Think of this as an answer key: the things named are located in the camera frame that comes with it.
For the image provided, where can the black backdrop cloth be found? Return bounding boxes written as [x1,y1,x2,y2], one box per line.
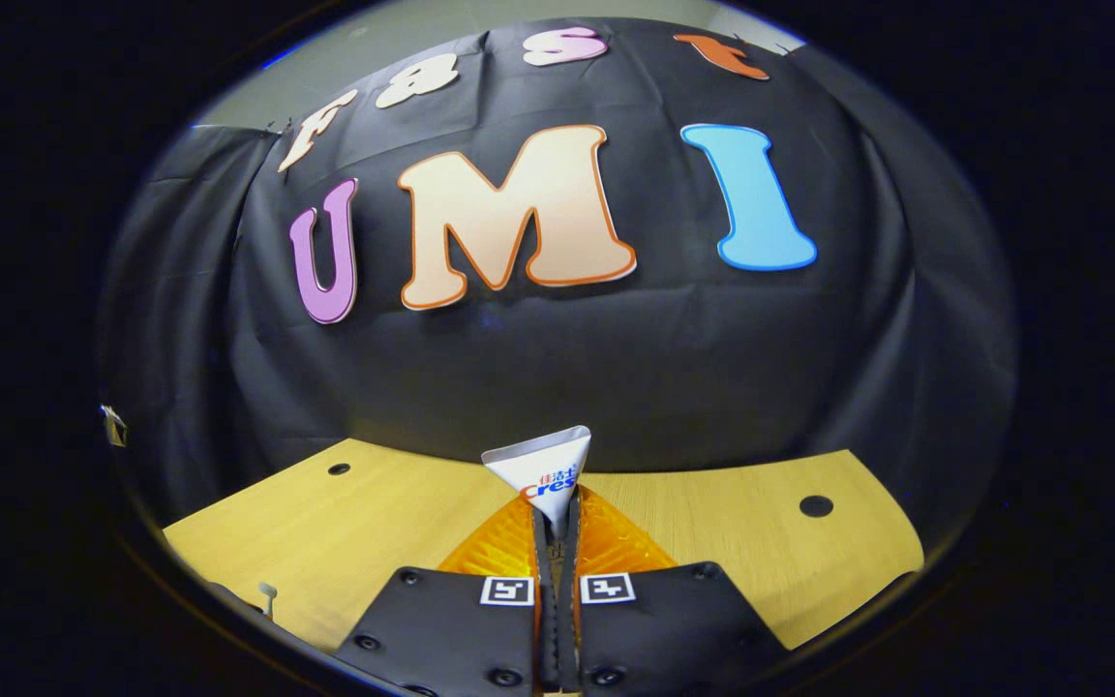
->
[98,17,1018,582]

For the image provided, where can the wooden desktop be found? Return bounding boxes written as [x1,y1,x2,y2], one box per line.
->
[163,438,924,652]

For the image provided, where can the white toothpaste tube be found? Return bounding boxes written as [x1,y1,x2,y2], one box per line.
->
[481,425,592,529]

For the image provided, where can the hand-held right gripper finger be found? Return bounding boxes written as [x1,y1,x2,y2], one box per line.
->
[335,499,558,697]
[557,489,791,697]

